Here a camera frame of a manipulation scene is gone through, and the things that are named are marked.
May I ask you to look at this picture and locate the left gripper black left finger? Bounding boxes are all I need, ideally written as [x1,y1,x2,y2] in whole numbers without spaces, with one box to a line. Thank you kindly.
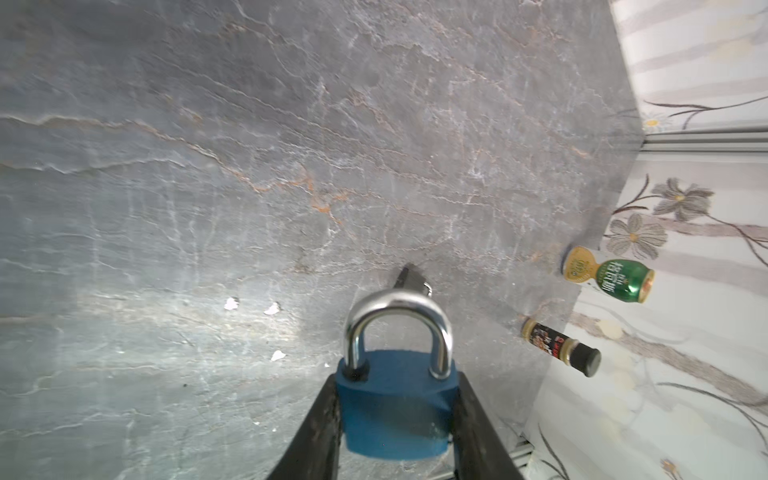
[266,374,343,480]

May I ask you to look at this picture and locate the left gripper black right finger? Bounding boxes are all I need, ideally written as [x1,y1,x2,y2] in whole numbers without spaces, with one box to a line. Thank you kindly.
[452,372,524,480]

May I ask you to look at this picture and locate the blue padlock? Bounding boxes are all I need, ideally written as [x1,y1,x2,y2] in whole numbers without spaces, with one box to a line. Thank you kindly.
[335,288,459,461]

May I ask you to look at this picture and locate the black padlock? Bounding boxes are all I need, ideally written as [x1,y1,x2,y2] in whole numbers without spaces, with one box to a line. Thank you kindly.
[394,264,433,297]

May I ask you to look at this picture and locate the small dark spice bottle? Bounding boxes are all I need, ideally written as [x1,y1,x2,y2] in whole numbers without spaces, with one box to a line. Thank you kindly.
[521,318,602,378]

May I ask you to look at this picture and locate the green beer can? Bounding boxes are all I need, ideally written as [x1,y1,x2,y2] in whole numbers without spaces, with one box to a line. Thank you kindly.
[561,246,655,303]

